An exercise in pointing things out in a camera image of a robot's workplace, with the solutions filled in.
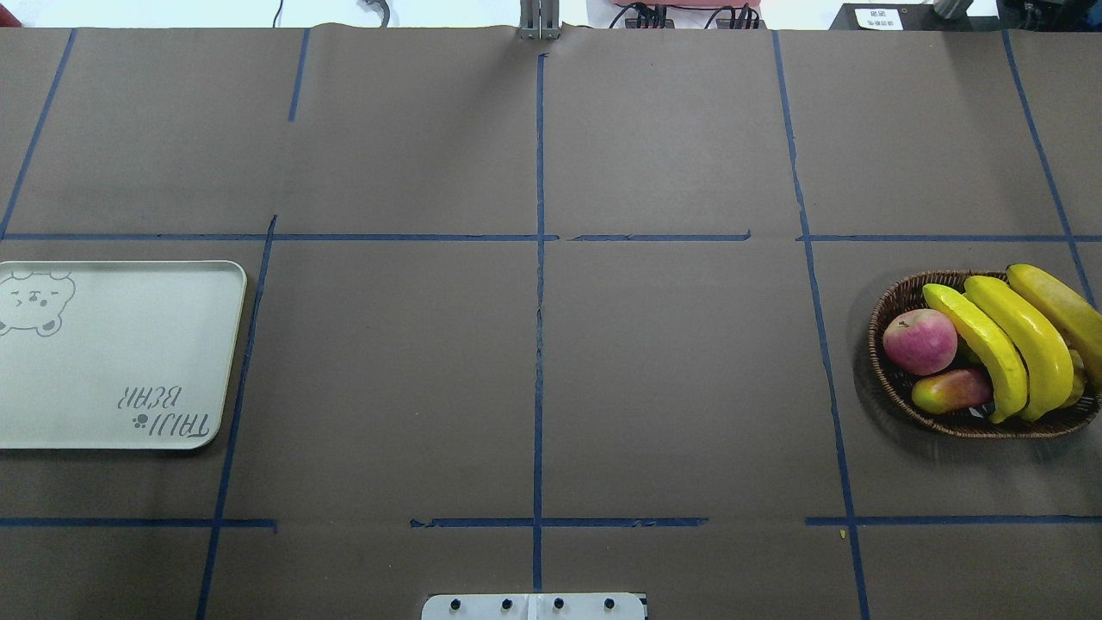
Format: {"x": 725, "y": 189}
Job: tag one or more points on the yellow banana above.
{"x": 1045, "y": 355}
{"x": 1074, "y": 317}
{"x": 990, "y": 343}

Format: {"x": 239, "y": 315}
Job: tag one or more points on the brown wicker basket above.
{"x": 894, "y": 385}

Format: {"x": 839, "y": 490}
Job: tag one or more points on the red apple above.
{"x": 922, "y": 341}

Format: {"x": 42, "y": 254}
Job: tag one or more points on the red-green mango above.
{"x": 955, "y": 390}

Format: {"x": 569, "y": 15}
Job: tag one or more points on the cream bear-print tray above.
{"x": 117, "y": 355}

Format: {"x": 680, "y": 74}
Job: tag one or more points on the grey aluminium post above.
{"x": 539, "y": 20}

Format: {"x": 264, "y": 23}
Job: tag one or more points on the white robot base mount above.
{"x": 548, "y": 605}

